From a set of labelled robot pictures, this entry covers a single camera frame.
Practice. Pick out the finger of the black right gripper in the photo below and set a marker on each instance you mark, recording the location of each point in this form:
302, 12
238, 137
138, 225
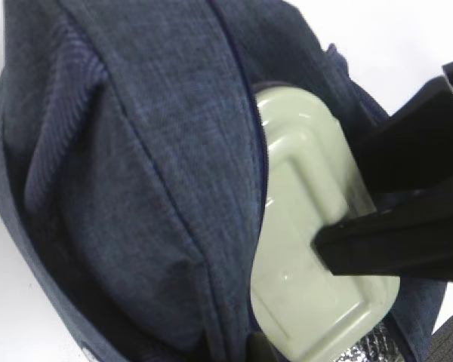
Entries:
413, 240

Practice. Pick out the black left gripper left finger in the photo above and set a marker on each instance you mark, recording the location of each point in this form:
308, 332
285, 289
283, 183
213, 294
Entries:
260, 349

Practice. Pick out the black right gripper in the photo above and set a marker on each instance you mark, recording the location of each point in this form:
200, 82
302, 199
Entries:
413, 149

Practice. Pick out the dark blue lunch bag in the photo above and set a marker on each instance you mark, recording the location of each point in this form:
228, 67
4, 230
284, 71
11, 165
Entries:
133, 167

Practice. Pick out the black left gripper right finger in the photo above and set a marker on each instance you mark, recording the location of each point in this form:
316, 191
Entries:
441, 346

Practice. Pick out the green lidded food container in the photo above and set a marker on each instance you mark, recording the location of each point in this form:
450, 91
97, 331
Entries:
305, 311

